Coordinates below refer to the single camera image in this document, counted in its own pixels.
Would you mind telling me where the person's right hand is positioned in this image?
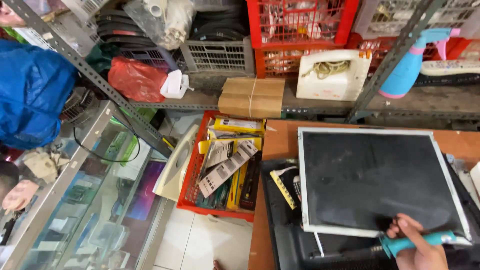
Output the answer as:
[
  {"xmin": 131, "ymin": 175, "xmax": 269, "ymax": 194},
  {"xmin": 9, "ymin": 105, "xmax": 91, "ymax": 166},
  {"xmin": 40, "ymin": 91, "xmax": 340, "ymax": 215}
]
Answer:
[{"xmin": 386, "ymin": 213, "xmax": 449, "ymax": 270}]

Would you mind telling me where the teal handled soldering iron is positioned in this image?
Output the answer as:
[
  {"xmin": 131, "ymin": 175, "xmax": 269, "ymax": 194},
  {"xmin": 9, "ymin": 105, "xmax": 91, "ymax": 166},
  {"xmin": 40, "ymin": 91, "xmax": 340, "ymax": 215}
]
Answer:
[{"xmin": 350, "ymin": 230, "xmax": 459, "ymax": 260}]

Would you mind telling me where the metal framed display panel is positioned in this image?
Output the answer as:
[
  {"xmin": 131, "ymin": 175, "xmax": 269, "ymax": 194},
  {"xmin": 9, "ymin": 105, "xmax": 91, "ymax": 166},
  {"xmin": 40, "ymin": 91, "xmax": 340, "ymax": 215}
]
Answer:
[{"xmin": 297, "ymin": 127, "xmax": 473, "ymax": 242}]

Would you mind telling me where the black monitor casing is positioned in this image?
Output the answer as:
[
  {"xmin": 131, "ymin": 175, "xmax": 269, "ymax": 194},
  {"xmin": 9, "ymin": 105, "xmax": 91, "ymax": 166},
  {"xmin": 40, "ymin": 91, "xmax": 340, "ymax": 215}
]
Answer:
[{"xmin": 260, "ymin": 153, "xmax": 480, "ymax": 270}]

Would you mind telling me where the yellow strip circuit board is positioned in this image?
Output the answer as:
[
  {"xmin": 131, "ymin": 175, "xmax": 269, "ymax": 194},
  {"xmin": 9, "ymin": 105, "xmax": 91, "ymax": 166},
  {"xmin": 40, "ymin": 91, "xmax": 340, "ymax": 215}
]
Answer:
[{"xmin": 269, "ymin": 170, "xmax": 298, "ymax": 211}]

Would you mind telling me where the blue and pink spray bottle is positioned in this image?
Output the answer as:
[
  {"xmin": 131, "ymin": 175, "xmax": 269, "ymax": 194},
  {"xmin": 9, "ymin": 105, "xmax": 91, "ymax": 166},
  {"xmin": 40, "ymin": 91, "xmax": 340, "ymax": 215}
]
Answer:
[{"xmin": 378, "ymin": 27, "xmax": 461, "ymax": 100}]

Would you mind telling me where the white power strip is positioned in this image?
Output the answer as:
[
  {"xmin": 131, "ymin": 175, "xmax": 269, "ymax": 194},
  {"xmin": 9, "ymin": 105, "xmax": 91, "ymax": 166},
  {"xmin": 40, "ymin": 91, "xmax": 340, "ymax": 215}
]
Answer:
[{"xmin": 419, "ymin": 59, "xmax": 480, "ymax": 77}]

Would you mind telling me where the red basket of tool packets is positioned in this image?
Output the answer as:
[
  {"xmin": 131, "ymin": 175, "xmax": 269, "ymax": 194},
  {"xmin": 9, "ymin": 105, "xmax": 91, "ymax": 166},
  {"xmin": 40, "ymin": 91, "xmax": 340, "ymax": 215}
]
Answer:
[{"xmin": 176, "ymin": 110, "xmax": 267, "ymax": 223}]

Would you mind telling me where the tied cardboard bundle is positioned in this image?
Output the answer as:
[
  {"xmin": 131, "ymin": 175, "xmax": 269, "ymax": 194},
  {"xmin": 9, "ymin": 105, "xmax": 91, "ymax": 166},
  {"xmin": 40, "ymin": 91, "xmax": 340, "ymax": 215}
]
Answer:
[{"xmin": 218, "ymin": 77, "xmax": 286, "ymax": 119}]

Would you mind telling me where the large white plastic basket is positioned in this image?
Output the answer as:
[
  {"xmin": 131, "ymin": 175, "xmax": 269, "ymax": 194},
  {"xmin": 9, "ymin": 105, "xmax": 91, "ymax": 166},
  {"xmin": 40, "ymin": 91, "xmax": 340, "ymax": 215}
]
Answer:
[{"xmin": 353, "ymin": 0, "xmax": 480, "ymax": 40}]

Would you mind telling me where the low red plastic crate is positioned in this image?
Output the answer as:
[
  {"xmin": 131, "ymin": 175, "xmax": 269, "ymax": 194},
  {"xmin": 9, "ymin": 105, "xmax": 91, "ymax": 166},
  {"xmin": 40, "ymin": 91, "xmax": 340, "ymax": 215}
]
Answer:
[{"xmin": 254, "ymin": 35, "xmax": 480, "ymax": 79}]

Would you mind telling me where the white clothes iron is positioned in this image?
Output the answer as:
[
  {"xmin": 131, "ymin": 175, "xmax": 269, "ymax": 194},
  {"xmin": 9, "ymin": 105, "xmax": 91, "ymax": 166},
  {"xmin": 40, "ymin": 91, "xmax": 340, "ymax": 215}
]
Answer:
[{"xmin": 152, "ymin": 124, "xmax": 200, "ymax": 203}]

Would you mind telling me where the tall red plastic crate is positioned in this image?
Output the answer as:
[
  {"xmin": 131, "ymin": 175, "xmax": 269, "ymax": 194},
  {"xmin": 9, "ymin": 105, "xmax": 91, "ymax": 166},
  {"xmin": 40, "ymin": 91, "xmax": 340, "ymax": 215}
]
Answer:
[{"xmin": 245, "ymin": 0, "xmax": 359, "ymax": 49}]

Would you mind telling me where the grey plastic basket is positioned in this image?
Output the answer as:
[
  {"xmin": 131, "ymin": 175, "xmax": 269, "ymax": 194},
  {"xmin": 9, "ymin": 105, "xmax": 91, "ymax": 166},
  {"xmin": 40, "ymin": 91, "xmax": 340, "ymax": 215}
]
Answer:
[{"xmin": 179, "ymin": 37, "xmax": 256, "ymax": 75}]

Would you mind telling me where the small white plastic container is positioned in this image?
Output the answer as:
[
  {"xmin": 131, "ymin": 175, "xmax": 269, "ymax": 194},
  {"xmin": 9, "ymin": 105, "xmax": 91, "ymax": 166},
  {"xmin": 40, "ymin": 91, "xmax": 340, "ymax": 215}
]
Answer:
[{"xmin": 160, "ymin": 69, "xmax": 195, "ymax": 100}]

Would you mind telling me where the red plastic bag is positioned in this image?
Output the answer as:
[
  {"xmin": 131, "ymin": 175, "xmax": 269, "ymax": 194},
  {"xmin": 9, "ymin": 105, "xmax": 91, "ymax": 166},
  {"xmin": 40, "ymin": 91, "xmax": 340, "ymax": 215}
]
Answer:
[{"xmin": 107, "ymin": 56, "xmax": 169, "ymax": 104}]

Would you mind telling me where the glass display cabinet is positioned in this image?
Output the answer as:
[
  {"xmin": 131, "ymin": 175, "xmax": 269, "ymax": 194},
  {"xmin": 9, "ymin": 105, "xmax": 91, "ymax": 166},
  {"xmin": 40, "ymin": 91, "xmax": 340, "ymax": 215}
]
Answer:
[{"xmin": 0, "ymin": 100, "xmax": 178, "ymax": 270}]

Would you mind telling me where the clear bag of white fittings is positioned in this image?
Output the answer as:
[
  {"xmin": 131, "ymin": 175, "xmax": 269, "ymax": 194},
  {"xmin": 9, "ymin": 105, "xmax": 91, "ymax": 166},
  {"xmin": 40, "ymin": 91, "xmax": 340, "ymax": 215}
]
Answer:
[{"xmin": 123, "ymin": 0, "xmax": 196, "ymax": 51}]

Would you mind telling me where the grey metal shelf rack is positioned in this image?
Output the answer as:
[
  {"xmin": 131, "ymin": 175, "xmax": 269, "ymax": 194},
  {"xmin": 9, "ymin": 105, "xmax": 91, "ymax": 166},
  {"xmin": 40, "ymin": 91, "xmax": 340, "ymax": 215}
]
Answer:
[{"xmin": 2, "ymin": 0, "xmax": 480, "ymax": 158}]

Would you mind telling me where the stack of black rubber belts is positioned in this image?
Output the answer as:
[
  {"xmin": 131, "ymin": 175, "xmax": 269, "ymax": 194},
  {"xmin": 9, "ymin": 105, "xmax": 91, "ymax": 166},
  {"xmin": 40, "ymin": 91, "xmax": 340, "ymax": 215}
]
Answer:
[{"xmin": 95, "ymin": 9, "xmax": 159, "ymax": 49}]

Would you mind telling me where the dark green plastic bag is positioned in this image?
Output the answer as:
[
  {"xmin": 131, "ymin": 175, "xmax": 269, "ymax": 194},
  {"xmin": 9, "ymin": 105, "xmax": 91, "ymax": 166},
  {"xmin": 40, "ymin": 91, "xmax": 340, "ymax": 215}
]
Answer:
[{"xmin": 85, "ymin": 43, "xmax": 121, "ymax": 74}]

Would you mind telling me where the dirty beige cloth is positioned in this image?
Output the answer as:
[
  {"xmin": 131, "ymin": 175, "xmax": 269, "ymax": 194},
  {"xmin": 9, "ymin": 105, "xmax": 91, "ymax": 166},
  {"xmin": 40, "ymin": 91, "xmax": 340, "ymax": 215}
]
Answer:
[{"xmin": 22, "ymin": 149, "xmax": 71, "ymax": 185}]

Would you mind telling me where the small white plastic basket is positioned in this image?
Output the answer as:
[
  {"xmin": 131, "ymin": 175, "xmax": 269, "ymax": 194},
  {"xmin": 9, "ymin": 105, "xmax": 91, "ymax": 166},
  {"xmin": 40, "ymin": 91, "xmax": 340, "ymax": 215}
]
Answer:
[{"xmin": 14, "ymin": 0, "xmax": 110, "ymax": 58}]

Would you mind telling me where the blue plastic tarp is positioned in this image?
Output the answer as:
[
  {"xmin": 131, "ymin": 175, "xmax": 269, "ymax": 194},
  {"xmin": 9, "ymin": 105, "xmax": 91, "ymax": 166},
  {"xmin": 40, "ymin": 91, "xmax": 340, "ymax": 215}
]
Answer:
[{"xmin": 0, "ymin": 38, "xmax": 78, "ymax": 151}]

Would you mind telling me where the white ribbon cable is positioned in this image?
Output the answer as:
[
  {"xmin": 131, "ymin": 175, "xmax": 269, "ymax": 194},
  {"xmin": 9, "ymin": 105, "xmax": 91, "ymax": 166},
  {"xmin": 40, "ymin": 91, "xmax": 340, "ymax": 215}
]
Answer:
[{"xmin": 313, "ymin": 231, "xmax": 325, "ymax": 258}]

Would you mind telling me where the white case with coiled cord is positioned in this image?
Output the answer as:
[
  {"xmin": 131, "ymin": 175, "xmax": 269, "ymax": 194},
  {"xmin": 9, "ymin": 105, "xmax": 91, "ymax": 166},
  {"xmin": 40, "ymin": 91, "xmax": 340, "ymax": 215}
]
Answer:
[{"xmin": 296, "ymin": 49, "xmax": 373, "ymax": 102}]

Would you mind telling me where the thin black cable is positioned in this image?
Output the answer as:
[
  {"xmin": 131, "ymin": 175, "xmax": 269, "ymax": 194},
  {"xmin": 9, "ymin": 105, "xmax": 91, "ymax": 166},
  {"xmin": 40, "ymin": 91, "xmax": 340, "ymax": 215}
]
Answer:
[{"xmin": 72, "ymin": 115, "xmax": 142, "ymax": 164}]

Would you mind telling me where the wire fan guard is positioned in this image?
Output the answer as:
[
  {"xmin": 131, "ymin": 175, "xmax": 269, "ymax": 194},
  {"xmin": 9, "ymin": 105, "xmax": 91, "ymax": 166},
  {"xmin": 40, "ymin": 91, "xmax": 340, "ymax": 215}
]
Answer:
[{"xmin": 61, "ymin": 88, "xmax": 99, "ymax": 125}]

